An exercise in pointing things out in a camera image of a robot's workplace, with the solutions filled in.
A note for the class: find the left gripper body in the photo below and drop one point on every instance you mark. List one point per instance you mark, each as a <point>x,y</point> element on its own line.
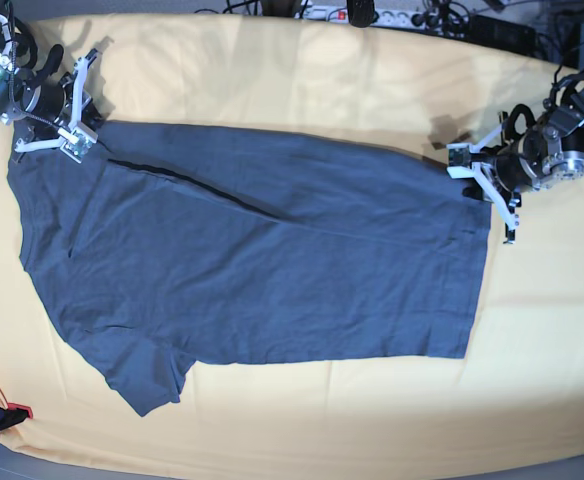
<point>482,159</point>

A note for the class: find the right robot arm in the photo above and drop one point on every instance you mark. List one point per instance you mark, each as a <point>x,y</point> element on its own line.
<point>18,63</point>

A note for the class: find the white power strip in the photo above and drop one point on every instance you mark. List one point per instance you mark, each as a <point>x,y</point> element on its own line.
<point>389,18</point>

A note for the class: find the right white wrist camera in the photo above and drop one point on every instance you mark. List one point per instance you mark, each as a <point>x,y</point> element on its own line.
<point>78,143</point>

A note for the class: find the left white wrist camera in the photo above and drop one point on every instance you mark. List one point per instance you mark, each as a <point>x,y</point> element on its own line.
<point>461,160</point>

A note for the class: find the blue-grey T-shirt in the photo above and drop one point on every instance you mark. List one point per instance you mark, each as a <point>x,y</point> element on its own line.
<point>169,245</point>

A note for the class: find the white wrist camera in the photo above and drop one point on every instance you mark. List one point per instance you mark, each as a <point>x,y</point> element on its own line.
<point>461,160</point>
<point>78,143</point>

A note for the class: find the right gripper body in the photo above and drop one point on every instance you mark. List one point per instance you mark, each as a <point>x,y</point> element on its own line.
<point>53,108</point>

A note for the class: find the black round camera pole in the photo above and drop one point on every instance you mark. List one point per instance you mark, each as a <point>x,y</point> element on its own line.
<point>361,13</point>

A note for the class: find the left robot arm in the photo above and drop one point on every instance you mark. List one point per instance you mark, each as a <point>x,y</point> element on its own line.
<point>525,152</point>

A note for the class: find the yellow table cloth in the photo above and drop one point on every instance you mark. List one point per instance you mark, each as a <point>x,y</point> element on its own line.
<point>516,399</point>

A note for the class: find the black power adapter box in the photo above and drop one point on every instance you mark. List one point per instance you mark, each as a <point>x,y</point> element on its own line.
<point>501,35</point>

